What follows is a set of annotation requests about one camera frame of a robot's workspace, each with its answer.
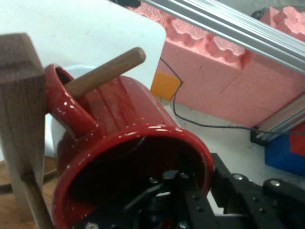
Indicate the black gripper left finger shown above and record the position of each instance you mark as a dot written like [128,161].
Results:
[190,210]

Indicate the blue box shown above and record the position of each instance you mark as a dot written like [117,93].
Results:
[278,155]

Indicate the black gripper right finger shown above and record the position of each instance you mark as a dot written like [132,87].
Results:
[262,207]

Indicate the black frame corner bracket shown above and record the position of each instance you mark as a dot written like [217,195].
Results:
[258,136]

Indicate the red speckled enamel mug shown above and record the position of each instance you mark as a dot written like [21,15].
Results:
[133,107]

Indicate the short aluminium frame rail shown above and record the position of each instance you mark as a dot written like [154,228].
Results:
[238,28]

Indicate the orange square tag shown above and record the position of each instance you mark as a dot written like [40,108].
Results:
[164,86]

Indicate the aluminium frame post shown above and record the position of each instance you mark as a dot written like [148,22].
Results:
[286,119]

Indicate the brown wooden mug tree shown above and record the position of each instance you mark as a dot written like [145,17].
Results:
[21,95]

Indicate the pink foam block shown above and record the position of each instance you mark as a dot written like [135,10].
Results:
[214,83]
[286,21]

